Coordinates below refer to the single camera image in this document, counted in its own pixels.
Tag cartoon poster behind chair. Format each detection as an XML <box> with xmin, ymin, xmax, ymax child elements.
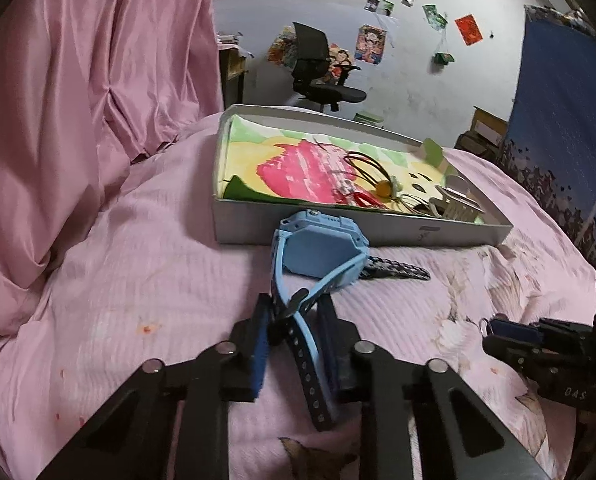
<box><xmin>325</xmin><ymin>44</ymin><xmax>356</xmax><ymax>86</ymax></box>

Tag colourful drawing paper liner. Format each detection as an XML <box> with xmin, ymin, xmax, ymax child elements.
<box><xmin>217</xmin><ymin>113</ymin><xmax>458</xmax><ymax>218</ymax></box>

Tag anime poster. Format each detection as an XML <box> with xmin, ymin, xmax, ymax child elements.
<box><xmin>354</xmin><ymin>25</ymin><xmax>387</xmax><ymax>65</ymax></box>

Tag pink floral bedspread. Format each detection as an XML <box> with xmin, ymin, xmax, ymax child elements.
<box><xmin>0</xmin><ymin>117</ymin><xmax>596</xmax><ymax>479</ymax></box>

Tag beige hair claw clip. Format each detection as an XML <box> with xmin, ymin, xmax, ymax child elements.
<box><xmin>428</xmin><ymin>174</ymin><xmax>484</xmax><ymax>222</ymax></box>

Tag cardboard boxes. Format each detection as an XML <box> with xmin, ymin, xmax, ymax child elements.
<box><xmin>455</xmin><ymin>106</ymin><xmax>508</xmax><ymax>162</ymax></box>

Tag green hanging pouch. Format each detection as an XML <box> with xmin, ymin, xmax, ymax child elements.
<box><xmin>433</xmin><ymin>52</ymin><xmax>455</xmax><ymax>66</ymax></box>

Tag wooden desk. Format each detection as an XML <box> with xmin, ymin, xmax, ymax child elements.
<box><xmin>219</xmin><ymin>44</ymin><xmax>252</xmax><ymax>108</ymax></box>

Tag blue fabric wardrobe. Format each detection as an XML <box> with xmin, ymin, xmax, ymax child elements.
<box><xmin>497</xmin><ymin>6</ymin><xmax>596</xmax><ymax>262</ymax></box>

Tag black white braided bracelet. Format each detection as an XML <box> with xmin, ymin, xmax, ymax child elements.
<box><xmin>359</xmin><ymin>254</ymin><xmax>433</xmax><ymax>282</ymax></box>

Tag light blue smart watch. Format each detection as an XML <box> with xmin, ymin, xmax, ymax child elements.
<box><xmin>271</xmin><ymin>209</ymin><xmax>369</xmax><ymax>431</ymax></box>

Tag red string bracelet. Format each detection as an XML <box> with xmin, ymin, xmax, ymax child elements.
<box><xmin>347</xmin><ymin>190</ymin><xmax>389</xmax><ymax>209</ymax></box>

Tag red paper square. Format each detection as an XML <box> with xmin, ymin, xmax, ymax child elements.
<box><xmin>455</xmin><ymin>14</ymin><xmax>483</xmax><ymax>46</ymax></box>

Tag black office chair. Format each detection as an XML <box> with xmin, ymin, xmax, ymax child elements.
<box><xmin>291</xmin><ymin>22</ymin><xmax>367</xmax><ymax>113</ymax></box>

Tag green stool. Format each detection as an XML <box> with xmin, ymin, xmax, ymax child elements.
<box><xmin>353</xmin><ymin>113</ymin><xmax>383</xmax><ymax>128</ymax></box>

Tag grey tray box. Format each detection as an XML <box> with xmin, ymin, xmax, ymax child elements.
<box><xmin>213</xmin><ymin>105</ymin><xmax>512</xmax><ymax>247</ymax></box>

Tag pink satin curtain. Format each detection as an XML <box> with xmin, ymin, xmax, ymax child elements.
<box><xmin>0</xmin><ymin>0</ymin><xmax>222</xmax><ymax>336</ymax></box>

